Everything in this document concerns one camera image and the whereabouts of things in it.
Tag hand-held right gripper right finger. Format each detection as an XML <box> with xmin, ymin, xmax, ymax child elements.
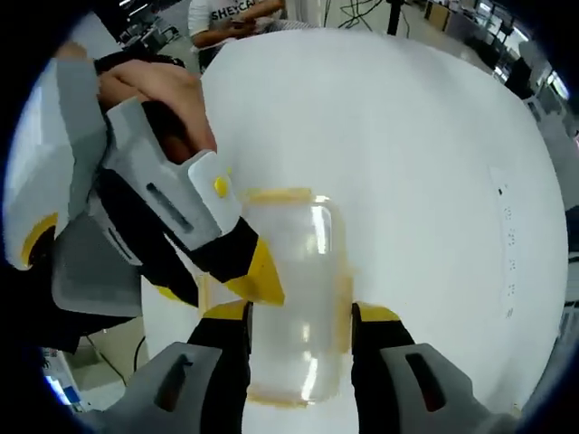
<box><xmin>349</xmin><ymin>301</ymin><xmax>521</xmax><ymax>434</ymax></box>

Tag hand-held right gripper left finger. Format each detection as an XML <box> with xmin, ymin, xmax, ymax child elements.
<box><xmin>121</xmin><ymin>299</ymin><xmax>255</xmax><ymax>434</ymax></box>

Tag clear lid with yellow buckle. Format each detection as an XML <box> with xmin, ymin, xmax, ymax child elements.
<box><xmin>197</xmin><ymin>186</ymin><xmax>355</xmax><ymax>409</ymax></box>

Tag clear plastic container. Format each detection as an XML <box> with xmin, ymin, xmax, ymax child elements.
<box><xmin>242</xmin><ymin>194</ymin><xmax>348</xmax><ymax>404</ymax></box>

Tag person's left hand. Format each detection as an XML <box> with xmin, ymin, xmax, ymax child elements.
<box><xmin>97</xmin><ymin>58</ymin><xmax>219</xmax><ymax>164</ymax></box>

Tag black stand pole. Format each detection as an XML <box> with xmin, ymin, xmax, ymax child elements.
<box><xmin>385</xmin><ymin>0</ymin><xmax>404</xmax><ymax>36</ymax></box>

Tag black cable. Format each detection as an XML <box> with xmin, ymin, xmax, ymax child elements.
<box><xmin>84</xmin><ymin>333</ymin><xmax>151</xmax><ymax>391</ymax></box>

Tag black floor cables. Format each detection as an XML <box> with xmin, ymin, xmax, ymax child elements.
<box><xmin>323</xmin><ymin>0</ymin><xmax>391</xmax><ymax>33</ymax></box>

